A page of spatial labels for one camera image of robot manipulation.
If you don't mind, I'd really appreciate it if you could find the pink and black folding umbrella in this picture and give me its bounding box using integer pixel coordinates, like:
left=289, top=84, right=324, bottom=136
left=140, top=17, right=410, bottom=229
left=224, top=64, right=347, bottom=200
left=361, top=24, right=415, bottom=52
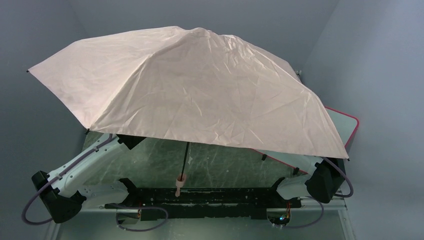
left=26, top=25, right=351, bottom=198

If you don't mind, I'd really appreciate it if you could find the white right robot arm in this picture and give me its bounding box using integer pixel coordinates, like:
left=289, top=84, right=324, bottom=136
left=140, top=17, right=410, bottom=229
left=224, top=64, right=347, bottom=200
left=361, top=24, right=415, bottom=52
left=257, top=150, right=353, bottom=204

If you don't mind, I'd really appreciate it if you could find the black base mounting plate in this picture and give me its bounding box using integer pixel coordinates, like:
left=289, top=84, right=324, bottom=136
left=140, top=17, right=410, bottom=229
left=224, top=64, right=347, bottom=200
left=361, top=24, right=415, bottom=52
left=119, top=178, right=301, bottom=221

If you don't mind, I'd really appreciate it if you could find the pink framed whiteboard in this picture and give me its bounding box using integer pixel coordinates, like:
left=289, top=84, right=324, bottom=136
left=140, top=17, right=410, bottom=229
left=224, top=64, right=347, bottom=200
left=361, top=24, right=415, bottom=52
left=255, top=107, right=360, bottom=175

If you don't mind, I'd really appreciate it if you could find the aluminium rail frame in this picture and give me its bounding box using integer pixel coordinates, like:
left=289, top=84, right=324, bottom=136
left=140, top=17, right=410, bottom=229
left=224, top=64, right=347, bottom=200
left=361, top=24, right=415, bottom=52
left=45, top=198, right=356, bottom=240

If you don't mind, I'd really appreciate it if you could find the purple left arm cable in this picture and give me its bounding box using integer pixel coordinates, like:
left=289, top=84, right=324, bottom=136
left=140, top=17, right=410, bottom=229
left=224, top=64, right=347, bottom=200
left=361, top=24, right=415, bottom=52
left=21, top=133, right=169, bottom=233

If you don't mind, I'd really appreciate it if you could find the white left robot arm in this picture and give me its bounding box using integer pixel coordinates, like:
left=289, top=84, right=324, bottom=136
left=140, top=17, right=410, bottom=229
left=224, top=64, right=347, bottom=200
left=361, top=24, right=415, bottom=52
left=21, top=133, right=144, bottom=225

